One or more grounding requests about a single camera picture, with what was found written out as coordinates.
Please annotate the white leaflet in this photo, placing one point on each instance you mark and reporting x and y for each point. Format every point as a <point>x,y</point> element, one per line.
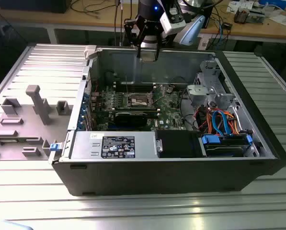
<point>233,6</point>

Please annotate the grey metal bracket part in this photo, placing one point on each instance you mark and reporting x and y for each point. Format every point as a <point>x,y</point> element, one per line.
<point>256,16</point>

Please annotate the silver CPU chip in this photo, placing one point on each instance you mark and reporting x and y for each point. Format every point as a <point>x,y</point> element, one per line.
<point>148,57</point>

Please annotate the small black adapter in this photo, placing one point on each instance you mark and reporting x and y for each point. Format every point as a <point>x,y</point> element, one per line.
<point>227,26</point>

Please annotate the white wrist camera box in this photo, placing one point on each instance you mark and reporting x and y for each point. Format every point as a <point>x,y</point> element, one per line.
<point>168,26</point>

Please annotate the CPU socket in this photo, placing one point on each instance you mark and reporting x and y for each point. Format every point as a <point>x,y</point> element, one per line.
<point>138,101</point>

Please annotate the grey parts rack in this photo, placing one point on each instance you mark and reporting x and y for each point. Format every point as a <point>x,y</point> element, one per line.
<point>25,124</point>

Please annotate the wooden desk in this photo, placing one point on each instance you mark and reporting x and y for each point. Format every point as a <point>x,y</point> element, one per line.
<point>85,20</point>

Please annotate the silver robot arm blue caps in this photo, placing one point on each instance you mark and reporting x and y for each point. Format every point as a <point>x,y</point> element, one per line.
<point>193,31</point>

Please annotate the hard disk in blue carrier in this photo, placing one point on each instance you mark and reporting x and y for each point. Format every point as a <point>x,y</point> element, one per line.
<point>224,149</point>

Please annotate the white papers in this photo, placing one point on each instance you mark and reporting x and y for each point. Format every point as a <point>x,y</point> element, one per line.
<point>284,19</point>

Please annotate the small black tower box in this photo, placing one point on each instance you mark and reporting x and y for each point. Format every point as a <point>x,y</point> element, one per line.
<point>208,18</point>

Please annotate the blue case latch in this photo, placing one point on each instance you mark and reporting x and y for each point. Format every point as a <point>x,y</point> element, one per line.
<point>55,147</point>

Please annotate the green motherboard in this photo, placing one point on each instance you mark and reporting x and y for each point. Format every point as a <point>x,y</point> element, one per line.
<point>171,112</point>

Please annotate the large black computer box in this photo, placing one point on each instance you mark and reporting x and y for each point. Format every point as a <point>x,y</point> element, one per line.
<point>32,6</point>

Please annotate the brown electronic component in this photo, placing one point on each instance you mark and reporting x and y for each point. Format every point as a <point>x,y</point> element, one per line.
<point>241,15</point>

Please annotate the grey drive cage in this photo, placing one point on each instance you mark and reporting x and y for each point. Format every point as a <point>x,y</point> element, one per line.
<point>206,69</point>

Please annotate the white labelled box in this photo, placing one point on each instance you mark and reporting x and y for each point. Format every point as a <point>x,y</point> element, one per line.
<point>203,43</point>

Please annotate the black plastic bay shroud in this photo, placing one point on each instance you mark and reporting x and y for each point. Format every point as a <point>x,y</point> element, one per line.
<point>178,143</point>

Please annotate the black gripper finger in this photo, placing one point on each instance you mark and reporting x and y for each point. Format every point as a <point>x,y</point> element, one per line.
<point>159,40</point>
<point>132,31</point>

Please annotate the black graphics card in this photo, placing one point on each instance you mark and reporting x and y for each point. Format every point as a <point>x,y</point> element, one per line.
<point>130,119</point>

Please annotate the black and grey PC case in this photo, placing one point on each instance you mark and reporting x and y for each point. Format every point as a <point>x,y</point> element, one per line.
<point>157,177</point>

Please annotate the grey power supply unit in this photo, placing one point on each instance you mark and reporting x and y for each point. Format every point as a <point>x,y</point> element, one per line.
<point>85,146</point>

